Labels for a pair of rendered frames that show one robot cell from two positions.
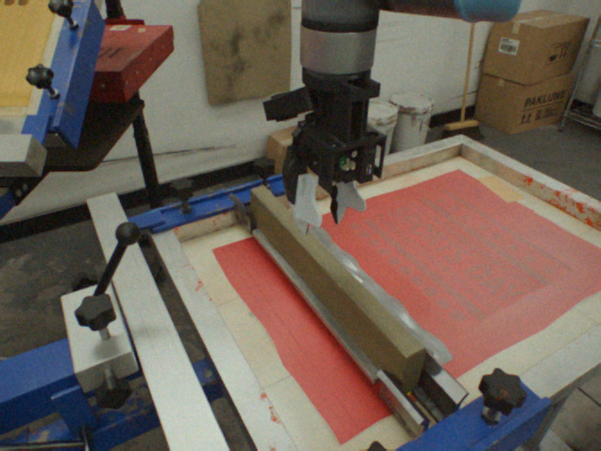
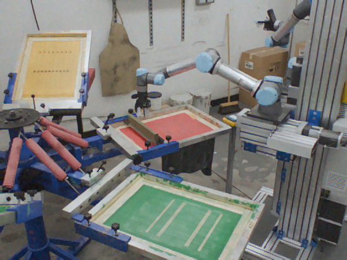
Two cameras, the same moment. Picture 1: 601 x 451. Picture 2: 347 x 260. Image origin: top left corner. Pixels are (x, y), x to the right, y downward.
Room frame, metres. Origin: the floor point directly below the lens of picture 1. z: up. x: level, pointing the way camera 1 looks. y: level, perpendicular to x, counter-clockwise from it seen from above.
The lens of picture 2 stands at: (-2.03, -0.11, 2.22)
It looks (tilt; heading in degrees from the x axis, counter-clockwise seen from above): 25 degrees down; 357
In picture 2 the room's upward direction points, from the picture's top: straight up
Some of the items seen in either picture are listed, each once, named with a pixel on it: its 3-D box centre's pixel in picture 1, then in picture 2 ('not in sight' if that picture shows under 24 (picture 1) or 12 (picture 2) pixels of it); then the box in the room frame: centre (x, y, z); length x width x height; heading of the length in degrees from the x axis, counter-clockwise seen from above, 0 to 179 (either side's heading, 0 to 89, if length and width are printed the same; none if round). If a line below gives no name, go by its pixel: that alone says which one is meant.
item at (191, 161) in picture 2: not in sight; (186, 156); (0.46, -0.35, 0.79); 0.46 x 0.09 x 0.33; 120
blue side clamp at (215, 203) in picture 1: (228, 211); (122, 121); (0.71, 0.14, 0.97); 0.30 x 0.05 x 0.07; 120
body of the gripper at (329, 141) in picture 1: (336, 126); (142, 99); (0.46, -0.04, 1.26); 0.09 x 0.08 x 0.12; 30
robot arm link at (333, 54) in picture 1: (340, 47); (142, 87); (0.47, -0.04, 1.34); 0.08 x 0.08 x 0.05
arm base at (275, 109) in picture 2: not in sight; (270, 104); (0.20, -0.86, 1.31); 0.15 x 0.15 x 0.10
